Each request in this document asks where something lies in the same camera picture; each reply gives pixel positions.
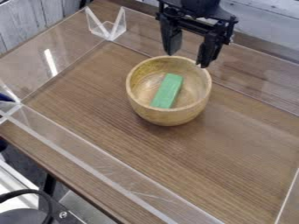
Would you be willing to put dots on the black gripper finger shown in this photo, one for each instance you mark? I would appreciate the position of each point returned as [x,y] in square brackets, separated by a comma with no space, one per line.
[209,49]
[171,35]

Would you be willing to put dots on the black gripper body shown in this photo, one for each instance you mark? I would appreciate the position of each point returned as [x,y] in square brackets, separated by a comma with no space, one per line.
[200,16]

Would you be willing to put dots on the green rectangular block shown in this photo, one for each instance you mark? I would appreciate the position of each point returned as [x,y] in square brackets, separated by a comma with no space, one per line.
[167,91]

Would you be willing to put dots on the light wooden bowl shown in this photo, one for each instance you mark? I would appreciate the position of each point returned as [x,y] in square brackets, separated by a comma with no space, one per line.
[143,81]

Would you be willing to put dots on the blue object at edge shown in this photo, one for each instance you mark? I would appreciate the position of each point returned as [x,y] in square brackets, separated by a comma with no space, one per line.
[5,98]

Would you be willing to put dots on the black table leg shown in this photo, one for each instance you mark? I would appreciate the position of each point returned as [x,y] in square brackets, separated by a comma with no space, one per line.
[49,184]

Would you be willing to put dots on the clear acrylic corner bracket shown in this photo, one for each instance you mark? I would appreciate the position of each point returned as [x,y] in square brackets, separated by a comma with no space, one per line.
[107,30]

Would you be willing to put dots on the clear acrylic tray wall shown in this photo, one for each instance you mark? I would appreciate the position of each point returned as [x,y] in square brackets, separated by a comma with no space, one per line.
[83,120]

